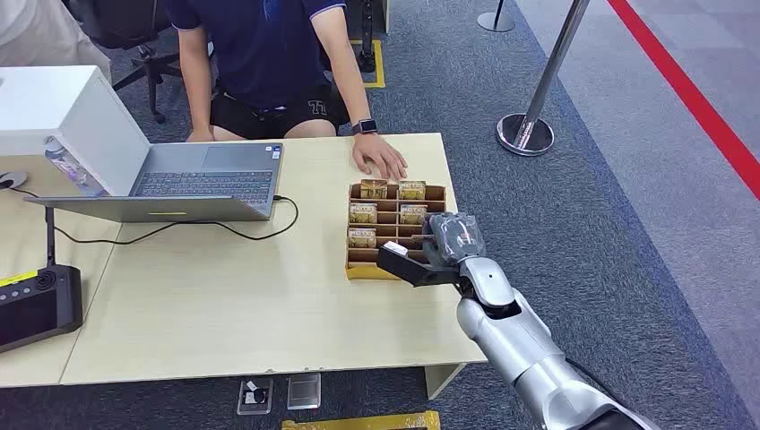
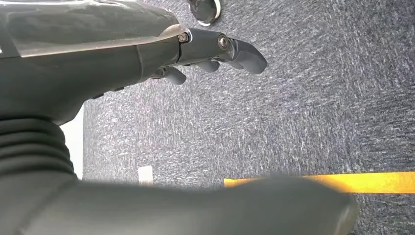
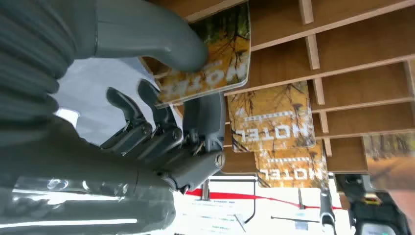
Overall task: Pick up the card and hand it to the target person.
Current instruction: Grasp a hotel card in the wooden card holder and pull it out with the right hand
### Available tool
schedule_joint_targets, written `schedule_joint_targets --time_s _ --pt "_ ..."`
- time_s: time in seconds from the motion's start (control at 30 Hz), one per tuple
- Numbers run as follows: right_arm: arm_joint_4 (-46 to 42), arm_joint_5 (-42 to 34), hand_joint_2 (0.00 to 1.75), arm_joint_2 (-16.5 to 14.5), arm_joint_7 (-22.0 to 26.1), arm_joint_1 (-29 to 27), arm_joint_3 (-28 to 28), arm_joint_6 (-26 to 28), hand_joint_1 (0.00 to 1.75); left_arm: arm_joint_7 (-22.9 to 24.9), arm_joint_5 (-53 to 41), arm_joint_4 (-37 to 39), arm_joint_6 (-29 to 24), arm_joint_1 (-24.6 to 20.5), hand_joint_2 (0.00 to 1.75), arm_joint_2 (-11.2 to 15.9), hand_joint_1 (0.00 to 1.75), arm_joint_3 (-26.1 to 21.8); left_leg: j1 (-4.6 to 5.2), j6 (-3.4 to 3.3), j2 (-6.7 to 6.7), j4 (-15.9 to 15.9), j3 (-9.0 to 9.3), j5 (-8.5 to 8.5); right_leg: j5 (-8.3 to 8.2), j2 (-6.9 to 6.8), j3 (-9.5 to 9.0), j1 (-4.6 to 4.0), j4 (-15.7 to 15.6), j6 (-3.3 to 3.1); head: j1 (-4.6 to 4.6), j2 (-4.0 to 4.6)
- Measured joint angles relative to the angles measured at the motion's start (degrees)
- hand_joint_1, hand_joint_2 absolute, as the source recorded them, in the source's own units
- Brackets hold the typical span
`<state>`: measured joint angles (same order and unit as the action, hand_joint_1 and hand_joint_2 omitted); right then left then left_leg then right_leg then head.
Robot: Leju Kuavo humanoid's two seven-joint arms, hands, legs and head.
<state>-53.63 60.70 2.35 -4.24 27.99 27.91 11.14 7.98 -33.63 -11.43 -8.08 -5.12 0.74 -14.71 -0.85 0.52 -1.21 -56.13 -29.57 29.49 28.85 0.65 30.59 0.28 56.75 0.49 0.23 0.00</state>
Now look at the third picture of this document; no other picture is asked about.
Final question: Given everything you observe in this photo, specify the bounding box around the black card terminal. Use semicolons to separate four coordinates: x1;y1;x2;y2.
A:
335;173;413;235

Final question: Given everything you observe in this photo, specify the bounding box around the wooden card rack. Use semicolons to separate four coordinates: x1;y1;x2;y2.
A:
141;0;415;176

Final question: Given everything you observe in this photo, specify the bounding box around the white printed paper sheet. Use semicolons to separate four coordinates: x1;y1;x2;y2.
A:
152;180;356;235

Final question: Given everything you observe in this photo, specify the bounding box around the ribbed grey right arm sleeve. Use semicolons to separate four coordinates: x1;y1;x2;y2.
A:
0;0;78;146

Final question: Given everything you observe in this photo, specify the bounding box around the red ribbon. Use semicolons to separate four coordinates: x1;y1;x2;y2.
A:
185;188;343;211

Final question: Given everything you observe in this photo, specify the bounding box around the thin dark pen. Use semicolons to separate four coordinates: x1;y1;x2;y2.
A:
233;213;247;233

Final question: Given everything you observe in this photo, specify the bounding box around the thin black wire frame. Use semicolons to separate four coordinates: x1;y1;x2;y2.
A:
207;176;259;224

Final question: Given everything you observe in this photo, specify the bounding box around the black stand post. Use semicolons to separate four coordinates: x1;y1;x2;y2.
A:
319;188;338;235

